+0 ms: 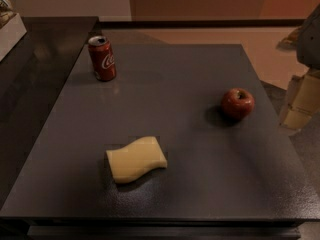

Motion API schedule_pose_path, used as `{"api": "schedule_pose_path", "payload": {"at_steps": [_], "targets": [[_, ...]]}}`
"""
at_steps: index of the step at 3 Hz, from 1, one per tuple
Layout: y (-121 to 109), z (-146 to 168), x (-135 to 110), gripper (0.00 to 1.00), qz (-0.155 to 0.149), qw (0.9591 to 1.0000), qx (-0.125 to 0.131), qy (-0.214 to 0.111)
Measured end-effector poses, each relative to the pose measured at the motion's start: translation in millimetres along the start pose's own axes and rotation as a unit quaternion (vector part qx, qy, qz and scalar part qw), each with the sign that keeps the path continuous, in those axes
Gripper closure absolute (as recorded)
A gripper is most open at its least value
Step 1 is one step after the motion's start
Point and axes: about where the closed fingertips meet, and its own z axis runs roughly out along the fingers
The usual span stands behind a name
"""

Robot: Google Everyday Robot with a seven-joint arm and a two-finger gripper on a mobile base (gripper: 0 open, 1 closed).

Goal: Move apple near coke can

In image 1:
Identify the dark side counter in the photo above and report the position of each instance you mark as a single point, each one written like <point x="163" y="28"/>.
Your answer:
<point x="31" y="78"/>

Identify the red apple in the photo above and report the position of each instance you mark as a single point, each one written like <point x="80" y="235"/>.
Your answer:
<point x="237" y="103"/>

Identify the white box on counter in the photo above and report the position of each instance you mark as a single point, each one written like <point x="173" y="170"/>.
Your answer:
<point x="12" y="28"/>

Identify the red coke can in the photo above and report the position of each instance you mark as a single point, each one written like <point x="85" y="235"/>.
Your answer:
<point x="102" y="57"/>

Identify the yellow sponge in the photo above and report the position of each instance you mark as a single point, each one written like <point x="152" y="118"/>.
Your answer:
<point x="134" y="160"/>

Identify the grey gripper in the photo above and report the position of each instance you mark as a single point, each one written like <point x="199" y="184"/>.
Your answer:
<point x="310" y="44"/>

